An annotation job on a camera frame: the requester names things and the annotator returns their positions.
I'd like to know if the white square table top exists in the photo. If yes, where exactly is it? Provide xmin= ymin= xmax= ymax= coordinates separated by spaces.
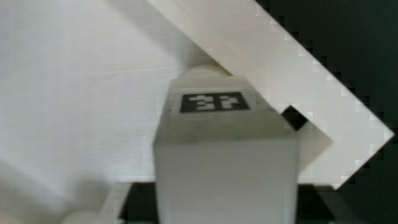
xmin=0 ymin=0 xmax=317 ymax=224

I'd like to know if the white U-shaped obstacle fence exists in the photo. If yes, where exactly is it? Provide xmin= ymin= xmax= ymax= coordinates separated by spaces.
xmin=191 ymin=0 xmax=393 ymax=186

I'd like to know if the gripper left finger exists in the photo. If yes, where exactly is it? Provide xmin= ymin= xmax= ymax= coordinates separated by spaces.
xmin=95 ymin=181 xmax=160 ymax=224

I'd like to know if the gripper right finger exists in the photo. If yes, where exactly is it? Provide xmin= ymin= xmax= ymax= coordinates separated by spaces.
xmin=295 ymin=184 xmax=363 ymax=224

